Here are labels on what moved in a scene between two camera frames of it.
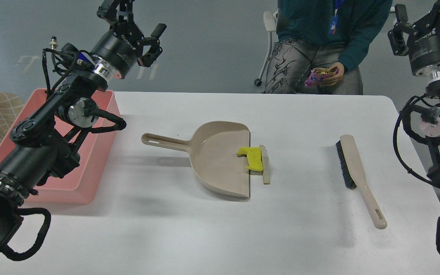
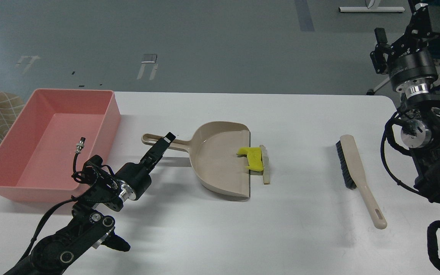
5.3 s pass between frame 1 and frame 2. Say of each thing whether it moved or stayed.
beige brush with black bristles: stayed
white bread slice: stayed
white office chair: moved
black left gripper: moved
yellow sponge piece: stayed
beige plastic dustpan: stayed
